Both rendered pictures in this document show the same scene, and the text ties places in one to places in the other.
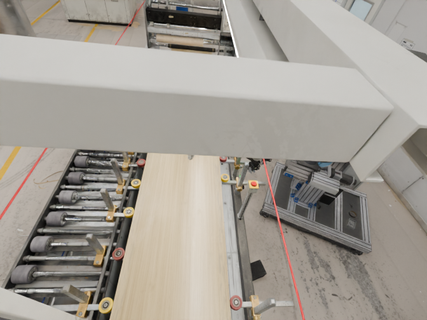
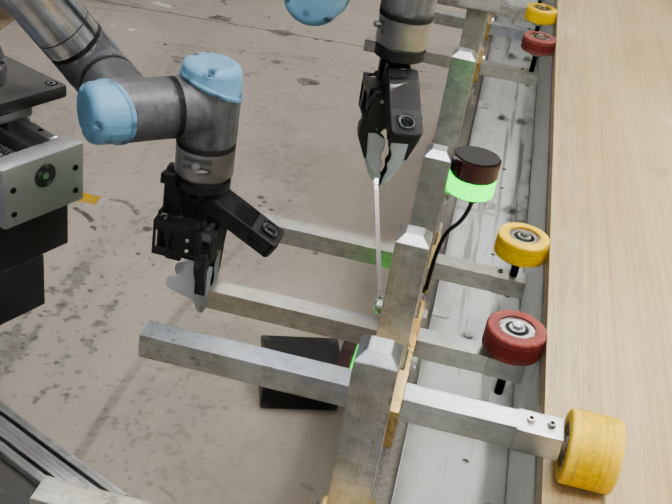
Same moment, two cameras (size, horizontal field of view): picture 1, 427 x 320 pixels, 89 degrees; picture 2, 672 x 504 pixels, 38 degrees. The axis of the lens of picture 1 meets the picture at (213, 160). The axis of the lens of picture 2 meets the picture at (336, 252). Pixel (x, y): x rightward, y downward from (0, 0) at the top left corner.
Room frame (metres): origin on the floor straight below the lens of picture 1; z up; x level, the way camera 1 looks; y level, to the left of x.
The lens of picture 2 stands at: (2.60, -0.05, 1.61)
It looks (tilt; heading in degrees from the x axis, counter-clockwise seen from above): 31 degrees down; 196
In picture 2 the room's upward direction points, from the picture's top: 9 degrees clockwise
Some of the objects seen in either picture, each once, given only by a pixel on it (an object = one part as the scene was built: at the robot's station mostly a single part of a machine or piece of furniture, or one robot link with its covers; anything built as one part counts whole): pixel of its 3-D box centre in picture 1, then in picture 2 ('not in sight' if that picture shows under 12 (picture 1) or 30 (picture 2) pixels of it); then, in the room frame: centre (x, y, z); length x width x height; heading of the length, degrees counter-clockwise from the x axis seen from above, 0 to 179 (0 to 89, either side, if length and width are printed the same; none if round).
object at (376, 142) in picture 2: not in sight; (370, 151); (1.34, -0.38, 1.00); 0.06 x 0.03 x 0.09; 29
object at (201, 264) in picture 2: not in sight; (203, 264); (1.61, -0.51, 0.90); 0.05 x 0.02 x 0.09; 9
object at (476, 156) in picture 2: not in sight; (459, 230); (1.50, -0.20, 1.01); 0.06 x 0.06 x 0.22; 9
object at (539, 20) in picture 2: not in sight; (537, 27); (0.05, -0.33, 0.85); 0.08 x 0.08 x 0.11
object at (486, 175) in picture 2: not in sight; (475, 164); (1.50, -0.20, 1.10); 0.06 x 0.06 x 0.02
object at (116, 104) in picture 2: not in sight; (125, 104); (1.66, -0.60, 1.12); 0.11 x 0.11 x 0.08; 51
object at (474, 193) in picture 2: not in sight; (471, 182); (1.50, -0.20, 1.08); 0.06 x 0.06 x 0.02
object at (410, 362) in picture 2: not in sight; (382, 385); (1.78, -0.20, 0.95); 0.14 x 0.06 x 0.05; 9
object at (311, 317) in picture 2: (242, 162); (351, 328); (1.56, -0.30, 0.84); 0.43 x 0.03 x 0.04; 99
